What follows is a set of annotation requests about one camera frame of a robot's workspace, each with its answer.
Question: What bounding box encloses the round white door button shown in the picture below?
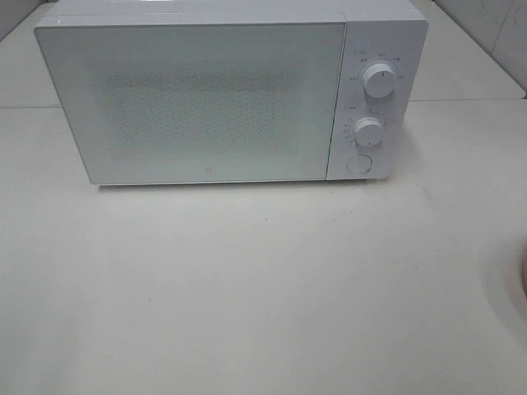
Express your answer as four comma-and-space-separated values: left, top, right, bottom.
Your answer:
347, 154, 372, 174

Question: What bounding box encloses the white microwave door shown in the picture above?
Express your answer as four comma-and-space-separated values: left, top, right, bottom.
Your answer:
35, 23, 345, 185

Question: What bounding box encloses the lower white dial knob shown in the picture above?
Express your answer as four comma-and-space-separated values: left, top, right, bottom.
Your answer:
352, 116, 384, 146

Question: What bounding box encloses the white dial knob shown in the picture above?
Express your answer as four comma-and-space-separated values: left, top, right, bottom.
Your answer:
352, 116, 384, 146
361, 59, 398, 99

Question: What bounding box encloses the white microwave oven body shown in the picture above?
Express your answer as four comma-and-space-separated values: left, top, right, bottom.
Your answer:
35, 1, 428, 182

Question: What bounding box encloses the upper white dial knob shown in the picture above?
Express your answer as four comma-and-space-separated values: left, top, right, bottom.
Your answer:
361, 59, 398, 99

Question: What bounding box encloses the pink plate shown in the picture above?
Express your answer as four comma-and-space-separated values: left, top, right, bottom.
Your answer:
519, 244, 527, 299

